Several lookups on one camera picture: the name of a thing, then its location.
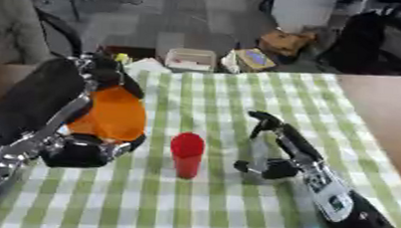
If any red plastic cup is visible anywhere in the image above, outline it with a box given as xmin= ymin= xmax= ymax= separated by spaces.
xmin=167 ymin=130 xmax=208 ymax=181

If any black backpack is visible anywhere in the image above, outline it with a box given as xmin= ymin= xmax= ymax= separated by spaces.
xmin=314 ymin=2 xmax=401 ymax=79

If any orange plastic cup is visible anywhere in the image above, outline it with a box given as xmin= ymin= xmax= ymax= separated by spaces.
xmin=65 ymin=81 xmax=152 ymax=145

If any dark brown box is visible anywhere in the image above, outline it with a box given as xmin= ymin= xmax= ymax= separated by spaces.
xmin=98 ymin=43 xmax=158 ymax=64

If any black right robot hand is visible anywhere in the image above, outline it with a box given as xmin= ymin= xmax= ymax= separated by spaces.
xmin=232 ymin=109 xmax=330 ymax=184

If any small yellow object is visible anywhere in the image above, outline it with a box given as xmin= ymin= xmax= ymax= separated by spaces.
xmin=112 ymin=52 xmax=133 ymax=65

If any white crumpled paper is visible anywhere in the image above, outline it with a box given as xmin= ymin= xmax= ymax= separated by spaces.
xmin=122 ymin=56 xmax=173 ymax=77

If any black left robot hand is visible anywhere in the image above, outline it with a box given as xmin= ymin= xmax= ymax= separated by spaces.
xmin=0 ymin=47 xmax=155 ymax=174

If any brown paper bag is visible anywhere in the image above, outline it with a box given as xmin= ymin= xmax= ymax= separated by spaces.
xmin=256 ymin=26 xmax=321 ymax=61

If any white bin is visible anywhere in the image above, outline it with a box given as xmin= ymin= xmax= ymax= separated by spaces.
xmin=269 ymin=0 xmax=340 ymax=37

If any white bag with blue print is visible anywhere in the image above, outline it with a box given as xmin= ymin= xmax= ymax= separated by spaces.
xmin=218 ymin=46 xmax=281 ymax=77

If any clear plastic box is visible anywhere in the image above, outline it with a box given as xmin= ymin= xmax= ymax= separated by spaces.
xmin=162 ymin=46 xmax=218 ymax=75

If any person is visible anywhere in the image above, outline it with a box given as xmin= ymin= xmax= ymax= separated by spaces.
xmin=0 ymin=0 xmax=58 ymax=67

